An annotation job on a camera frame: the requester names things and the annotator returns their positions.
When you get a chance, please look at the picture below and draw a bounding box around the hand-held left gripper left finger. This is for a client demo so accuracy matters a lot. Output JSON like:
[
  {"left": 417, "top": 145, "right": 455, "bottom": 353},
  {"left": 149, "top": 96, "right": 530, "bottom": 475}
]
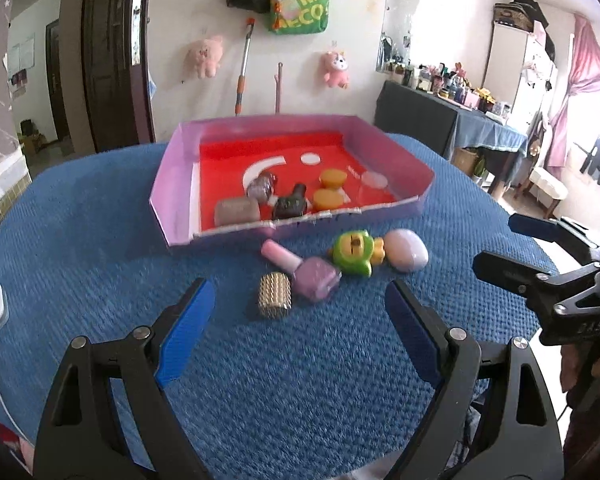
[{"left": 34, "top": 276, "right": 217, "bottom": 480}]

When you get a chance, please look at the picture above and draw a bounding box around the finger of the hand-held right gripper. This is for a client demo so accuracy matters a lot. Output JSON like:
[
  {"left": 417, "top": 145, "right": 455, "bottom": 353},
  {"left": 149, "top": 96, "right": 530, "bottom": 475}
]
[
  {"left": 508, "top": 212, "right": 600, "bottom": 261},
  {"left": 472, "top": 251, "right": 600, "bottom": 313}
]

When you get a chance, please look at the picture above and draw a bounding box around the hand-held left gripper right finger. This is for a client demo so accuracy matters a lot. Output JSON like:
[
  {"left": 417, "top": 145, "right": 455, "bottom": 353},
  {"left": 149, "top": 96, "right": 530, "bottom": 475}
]
[{"left": 384, "top": 279, "right": 565, "bottom": 480}]

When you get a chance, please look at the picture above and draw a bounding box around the lilac egg-shaped case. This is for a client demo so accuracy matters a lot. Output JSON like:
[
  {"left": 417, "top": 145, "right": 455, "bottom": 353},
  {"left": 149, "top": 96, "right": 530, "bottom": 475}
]
[{"left": 383, "top": 228, "right": 430, "bottom": 273}]

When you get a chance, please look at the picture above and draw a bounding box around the studded gold cylinder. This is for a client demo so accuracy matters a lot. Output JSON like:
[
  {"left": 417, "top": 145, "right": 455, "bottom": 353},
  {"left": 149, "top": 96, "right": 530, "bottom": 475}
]
[{"left": 257, "top": 272, "right": 293, "bottom": 319}]

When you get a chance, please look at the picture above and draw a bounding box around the green frog toy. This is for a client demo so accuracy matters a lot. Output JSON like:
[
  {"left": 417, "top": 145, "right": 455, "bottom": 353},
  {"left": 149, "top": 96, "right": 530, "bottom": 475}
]
[{"left": 331, "top": 230, "right": 386, "bottom": 277}]

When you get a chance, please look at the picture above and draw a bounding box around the pink nail polish bottle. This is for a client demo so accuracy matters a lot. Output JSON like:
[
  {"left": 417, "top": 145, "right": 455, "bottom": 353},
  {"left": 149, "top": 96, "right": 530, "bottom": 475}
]
[{"left": 261, "top": 239, "right": 342, "bottom": 303}]

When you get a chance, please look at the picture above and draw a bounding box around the brown earbud case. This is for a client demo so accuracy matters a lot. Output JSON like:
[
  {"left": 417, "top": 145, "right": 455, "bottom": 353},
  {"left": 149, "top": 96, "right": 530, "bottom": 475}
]
[{"left": 214, "top": 196, "right": 262, "bottom": 227}]

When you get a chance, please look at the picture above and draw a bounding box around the orange half-sphere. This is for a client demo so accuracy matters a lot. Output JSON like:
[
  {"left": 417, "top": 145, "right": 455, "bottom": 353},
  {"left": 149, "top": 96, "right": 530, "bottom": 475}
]
[
  {"left": 319, "top": 169, "right": 347, "bottom": 190},
  {"left": 312, "top": 188, "right": 350, "bottom": 212}
]

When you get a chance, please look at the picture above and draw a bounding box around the clear plastic cup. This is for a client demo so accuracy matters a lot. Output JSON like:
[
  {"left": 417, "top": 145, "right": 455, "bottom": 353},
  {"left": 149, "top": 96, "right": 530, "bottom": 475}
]
[{"left": 352, "top": 170, "right": 393, "bottom": 206}]

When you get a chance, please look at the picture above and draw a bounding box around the purple cardboard box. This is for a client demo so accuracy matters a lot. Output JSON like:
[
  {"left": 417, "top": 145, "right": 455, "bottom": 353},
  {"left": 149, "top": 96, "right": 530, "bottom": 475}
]
[{"left": 149, "top": 114, "right": 436, "bottom": 248}]

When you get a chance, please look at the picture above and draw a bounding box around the black nail polish bottle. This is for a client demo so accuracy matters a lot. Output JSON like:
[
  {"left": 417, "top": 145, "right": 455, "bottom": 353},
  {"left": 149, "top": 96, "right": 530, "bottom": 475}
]
[{"left": 271, "top": 183, "right": 309, "bottom": 220}]

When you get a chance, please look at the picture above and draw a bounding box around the glass perfume bottle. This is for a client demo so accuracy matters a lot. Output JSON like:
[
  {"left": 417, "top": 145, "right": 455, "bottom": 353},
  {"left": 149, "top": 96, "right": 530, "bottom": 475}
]
[{"left": 246, "top": 171, "right": 278, "bottom": 200}]

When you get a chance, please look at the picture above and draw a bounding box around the white stool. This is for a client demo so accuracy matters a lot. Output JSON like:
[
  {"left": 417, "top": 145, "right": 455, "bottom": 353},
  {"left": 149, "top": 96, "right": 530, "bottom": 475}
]
[{"left": 515, "top": 166, "right": 570, "bottom": 218}]

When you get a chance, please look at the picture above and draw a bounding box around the dresser with blue cloth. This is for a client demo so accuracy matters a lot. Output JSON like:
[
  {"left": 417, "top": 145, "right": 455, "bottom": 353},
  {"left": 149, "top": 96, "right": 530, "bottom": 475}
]
[{"left": 374, "top": 81, "right": 528, "bottom": 201}]

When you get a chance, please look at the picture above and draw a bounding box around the white wardrobe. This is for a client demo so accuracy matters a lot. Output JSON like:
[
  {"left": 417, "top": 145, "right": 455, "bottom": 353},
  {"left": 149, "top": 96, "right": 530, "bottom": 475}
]
[{"left": 482, "top": 22, "right": 558, "bottom": 136}]

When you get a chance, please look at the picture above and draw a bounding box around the row of cosmetic bottles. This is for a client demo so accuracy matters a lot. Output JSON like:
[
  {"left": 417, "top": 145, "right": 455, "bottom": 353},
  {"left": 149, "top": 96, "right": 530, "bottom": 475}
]
[{"left": 387, "top": 60, "right": 513, "bottom": 118}]

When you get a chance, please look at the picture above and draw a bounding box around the pink curtain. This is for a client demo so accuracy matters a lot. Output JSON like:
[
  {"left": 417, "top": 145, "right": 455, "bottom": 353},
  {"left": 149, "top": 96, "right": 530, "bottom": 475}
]
[{"left": 547, "top": 14, "right": 600, "bottom": 168}]

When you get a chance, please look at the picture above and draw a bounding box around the brown patterned bag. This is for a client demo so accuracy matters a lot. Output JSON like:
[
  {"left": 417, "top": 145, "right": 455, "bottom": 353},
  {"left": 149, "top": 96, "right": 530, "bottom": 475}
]
[{"left": 494, "top": 2, "right": 535, "bottom": 33}]

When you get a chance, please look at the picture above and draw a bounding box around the black bag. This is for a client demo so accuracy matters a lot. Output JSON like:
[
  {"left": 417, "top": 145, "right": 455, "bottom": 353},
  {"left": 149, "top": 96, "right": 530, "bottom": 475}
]
[{"left": 512, "top": 0, "right": 551, "bottom": 28}]

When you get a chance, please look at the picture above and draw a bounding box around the cardboard carton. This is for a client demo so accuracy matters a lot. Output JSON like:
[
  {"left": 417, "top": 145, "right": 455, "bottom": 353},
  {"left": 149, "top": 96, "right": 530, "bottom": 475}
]
[{"left": 17, "top": 120, "right": 48, "bottom": 158}]

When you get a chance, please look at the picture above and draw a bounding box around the dark pink plush toy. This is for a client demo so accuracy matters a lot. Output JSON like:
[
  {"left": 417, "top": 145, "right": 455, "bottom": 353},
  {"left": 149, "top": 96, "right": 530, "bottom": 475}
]
[{"left": 321, "top": 50, "right": 352, "bottom": 90}]

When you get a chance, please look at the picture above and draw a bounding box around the pink stick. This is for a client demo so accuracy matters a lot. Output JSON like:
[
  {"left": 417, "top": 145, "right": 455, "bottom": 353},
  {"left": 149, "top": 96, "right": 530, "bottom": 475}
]
[{"left": 274, "top": 62, "right": 285, "bottom": 115}]

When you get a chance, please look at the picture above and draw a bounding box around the light pink plush toy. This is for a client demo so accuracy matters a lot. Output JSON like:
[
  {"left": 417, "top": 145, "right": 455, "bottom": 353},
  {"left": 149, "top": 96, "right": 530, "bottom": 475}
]
[{"left": 183, "top": 36, "right": 225, "bottom": 79}]

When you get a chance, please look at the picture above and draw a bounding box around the dark brown door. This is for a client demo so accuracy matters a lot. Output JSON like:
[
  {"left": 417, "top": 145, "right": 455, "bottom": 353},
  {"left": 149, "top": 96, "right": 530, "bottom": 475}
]
[{"left": 82, "top": 0, "right": 156, "bottom": 153}]

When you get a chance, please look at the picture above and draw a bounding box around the green tote bag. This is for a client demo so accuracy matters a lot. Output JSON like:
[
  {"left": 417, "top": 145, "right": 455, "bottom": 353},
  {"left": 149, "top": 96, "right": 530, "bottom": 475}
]
[{"left": 265, "top": 0, "right": 331, "bottom": 36}]

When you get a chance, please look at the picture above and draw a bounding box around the hallway notice board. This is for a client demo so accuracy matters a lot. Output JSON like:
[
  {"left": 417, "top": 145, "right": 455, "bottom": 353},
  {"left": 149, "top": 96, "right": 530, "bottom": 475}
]
[{"left": 7, "top": 35, "right": 36, "bottom": 73}]

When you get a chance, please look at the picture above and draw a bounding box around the wall mirror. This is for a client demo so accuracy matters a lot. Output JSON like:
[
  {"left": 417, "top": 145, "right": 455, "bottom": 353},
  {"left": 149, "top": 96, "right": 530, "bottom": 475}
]
[{"left": 376, "top": 0, "right": 423, "bottom": 76}]

